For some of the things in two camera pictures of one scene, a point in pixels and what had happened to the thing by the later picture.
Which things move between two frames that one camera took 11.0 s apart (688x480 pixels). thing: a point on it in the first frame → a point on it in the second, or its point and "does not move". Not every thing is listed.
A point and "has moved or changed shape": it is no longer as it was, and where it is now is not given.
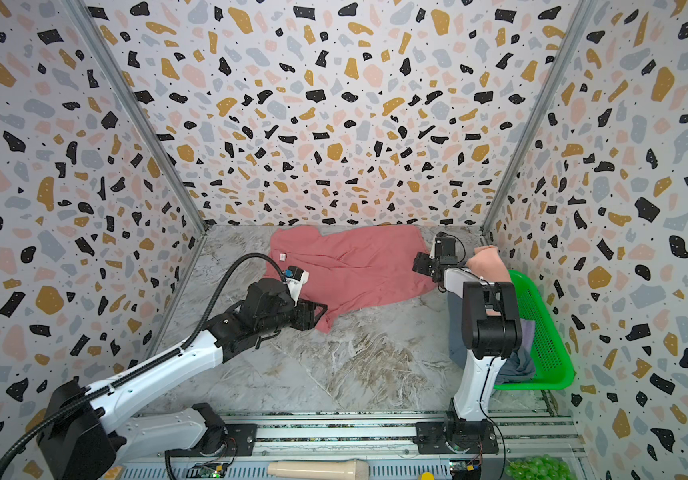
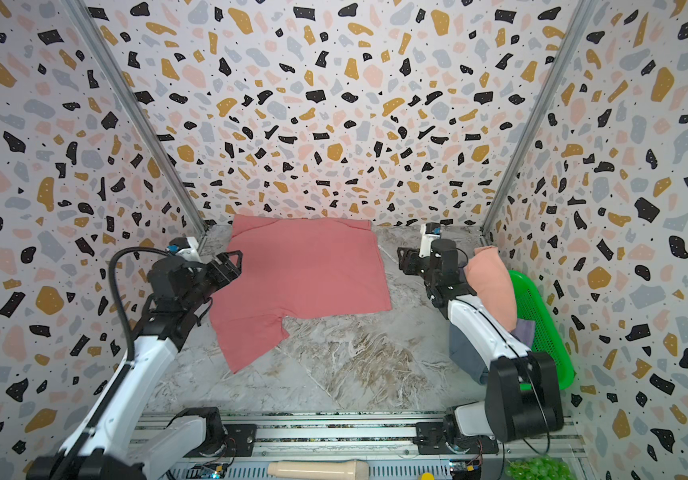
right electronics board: x=465 y=469 does not move
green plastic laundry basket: x=554 y=369 does not move
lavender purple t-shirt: x=528 y=329 does not move
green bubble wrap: x=540 y=467 does not move
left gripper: x=305 y=311 → x=223 y=278
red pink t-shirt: x=340 y=266 has moved or changed shape
